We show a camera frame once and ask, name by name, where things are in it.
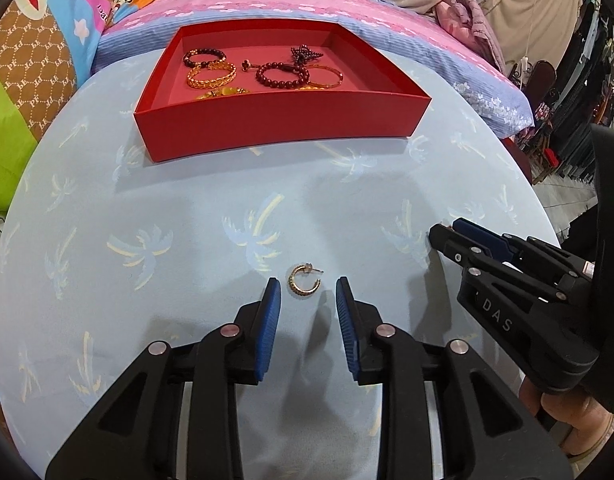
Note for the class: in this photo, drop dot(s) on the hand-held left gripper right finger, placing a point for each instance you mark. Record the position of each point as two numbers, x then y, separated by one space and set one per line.
348 330

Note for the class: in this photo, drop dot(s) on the red cardboard box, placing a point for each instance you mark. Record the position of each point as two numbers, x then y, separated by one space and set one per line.
287 120

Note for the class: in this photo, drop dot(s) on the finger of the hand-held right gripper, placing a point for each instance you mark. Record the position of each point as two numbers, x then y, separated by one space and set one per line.
479 237
462 251

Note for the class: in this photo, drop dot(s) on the pink quilted cloth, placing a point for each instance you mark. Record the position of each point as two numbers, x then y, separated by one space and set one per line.
467 25

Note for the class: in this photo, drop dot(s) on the pink purple striped bedding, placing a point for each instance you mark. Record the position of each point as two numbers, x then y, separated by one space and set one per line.
287 5

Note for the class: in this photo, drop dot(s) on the gold bangle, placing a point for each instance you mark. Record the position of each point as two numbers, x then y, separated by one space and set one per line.
340 77

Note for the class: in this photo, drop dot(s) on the person's right hand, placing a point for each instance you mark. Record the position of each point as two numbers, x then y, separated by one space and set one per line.
577 425

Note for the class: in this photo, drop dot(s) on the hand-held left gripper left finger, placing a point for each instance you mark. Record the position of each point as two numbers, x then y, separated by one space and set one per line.
268 330

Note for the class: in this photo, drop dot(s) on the rack of hanging clothes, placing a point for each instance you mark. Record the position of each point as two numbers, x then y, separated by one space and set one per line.
587 70

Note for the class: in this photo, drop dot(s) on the palm print blue tablecloth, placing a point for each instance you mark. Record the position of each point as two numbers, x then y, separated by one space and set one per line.
187 210

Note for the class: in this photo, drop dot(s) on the gold hoop earring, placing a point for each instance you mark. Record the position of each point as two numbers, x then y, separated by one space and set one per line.
291 281

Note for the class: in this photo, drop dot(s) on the dark wooden chair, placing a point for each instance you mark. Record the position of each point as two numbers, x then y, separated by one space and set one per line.
542 77

